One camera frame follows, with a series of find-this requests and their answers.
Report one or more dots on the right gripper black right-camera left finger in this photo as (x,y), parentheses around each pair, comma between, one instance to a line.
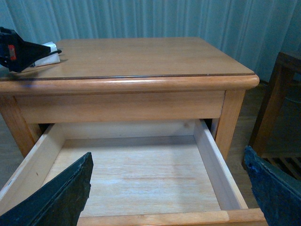
(59,202)

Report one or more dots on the wooden nightstand cabinet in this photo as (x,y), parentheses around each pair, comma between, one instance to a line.
(131,79)

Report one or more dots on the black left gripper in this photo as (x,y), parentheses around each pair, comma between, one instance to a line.
(17,54)

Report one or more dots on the dark wooden side table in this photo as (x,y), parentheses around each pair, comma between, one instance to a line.
(286,66)

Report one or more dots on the white charger with black cable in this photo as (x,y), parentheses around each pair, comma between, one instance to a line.
(49,60)

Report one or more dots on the wooden top drawer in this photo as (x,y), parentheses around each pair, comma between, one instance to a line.
(147,173)

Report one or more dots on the light green pleated curtain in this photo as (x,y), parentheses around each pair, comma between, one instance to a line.
(251,31)

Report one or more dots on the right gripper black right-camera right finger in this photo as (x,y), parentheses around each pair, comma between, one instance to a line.
(277,194)

